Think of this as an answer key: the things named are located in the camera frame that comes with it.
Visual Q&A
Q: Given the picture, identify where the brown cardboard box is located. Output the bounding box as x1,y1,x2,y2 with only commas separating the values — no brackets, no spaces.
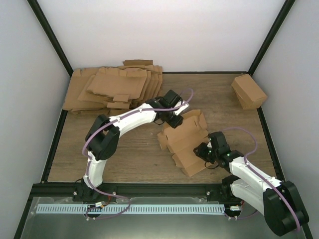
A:
231,74,267,110
158,110,209,177

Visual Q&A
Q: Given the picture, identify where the folded brown cardboard box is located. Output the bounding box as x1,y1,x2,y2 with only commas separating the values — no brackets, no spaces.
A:
231,74,267,110

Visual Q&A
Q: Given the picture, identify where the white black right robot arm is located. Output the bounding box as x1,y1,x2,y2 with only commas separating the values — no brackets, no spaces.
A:
193,131,310,236

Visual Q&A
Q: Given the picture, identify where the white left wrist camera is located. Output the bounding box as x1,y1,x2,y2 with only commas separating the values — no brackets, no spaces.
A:
173,101,189,116

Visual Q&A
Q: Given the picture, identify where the black frame post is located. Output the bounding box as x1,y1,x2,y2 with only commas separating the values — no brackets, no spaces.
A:
27,0,73,77
247,0,295,76

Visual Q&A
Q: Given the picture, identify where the stack of flat cardboard blanks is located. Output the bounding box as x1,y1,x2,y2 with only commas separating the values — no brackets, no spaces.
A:
62,60,163,114

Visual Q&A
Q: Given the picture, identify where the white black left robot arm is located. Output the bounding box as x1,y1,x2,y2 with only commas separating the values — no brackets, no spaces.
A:
82,90,189,201

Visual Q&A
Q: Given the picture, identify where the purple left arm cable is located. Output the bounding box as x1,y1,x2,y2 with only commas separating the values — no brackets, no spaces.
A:
82,89,194,221

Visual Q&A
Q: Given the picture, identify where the black left frame post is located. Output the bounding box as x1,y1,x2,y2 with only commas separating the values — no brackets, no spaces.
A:
27,0,73,77

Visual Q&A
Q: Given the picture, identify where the black right frame post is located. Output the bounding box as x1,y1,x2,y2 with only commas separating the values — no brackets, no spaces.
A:
247,0,295,76

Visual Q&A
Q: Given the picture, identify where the light blue slotted cable duct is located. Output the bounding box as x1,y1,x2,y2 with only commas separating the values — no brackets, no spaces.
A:
35,204,225,215

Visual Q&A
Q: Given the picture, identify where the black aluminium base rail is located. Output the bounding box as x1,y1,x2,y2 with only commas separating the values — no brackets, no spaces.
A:
29,182,241,204

